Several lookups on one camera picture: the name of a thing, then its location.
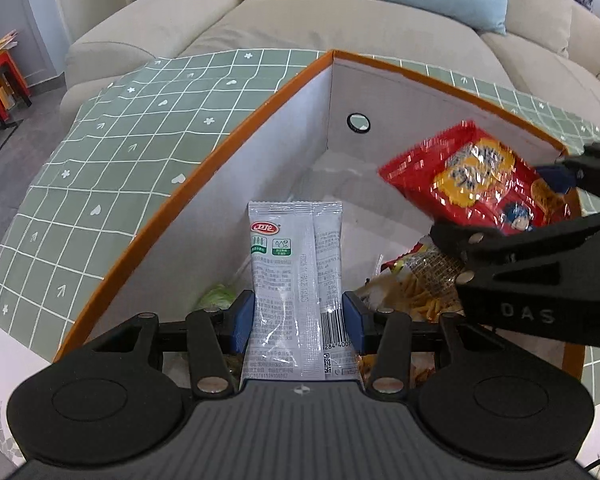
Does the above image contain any beige sofa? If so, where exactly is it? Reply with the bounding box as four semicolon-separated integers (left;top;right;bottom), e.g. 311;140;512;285
60;0;600;128

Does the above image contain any white table mat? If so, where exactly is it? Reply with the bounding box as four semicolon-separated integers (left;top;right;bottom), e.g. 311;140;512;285
0;310;600;472

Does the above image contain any orange cardboard box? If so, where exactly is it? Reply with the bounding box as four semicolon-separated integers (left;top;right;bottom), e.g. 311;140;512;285
54;49;587;382

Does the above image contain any red stool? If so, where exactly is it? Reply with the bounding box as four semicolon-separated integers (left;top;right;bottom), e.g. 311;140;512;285
0;50;33;124

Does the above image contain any grey white snack packet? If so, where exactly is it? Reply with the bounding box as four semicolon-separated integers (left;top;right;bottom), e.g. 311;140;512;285
240;200;362;387

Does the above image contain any green pea snack packet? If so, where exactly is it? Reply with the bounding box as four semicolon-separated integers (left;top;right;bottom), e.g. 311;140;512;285
195;282;239;312

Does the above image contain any green checked tablecloth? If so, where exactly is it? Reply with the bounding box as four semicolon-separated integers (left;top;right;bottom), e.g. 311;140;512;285
0;49;600;407

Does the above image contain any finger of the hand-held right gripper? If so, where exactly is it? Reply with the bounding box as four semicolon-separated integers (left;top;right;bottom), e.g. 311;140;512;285
535;142;600;206
430;205;600;283

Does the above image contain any clear packet of orange sticks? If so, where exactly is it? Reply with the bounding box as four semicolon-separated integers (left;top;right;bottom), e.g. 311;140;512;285
352;245;470;387

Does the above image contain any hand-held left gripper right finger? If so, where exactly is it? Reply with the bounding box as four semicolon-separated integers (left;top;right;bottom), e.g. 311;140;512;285
342;291;516;395

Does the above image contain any flat red snack packet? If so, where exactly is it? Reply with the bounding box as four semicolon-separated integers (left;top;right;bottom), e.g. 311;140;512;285
380;241;426;273

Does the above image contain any red cartoon snack packet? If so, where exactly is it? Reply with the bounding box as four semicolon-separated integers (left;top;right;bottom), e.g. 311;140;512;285
378;120;574;237

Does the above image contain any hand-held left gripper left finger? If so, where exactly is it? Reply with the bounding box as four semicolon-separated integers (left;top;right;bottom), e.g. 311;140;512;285
82;290;256;395

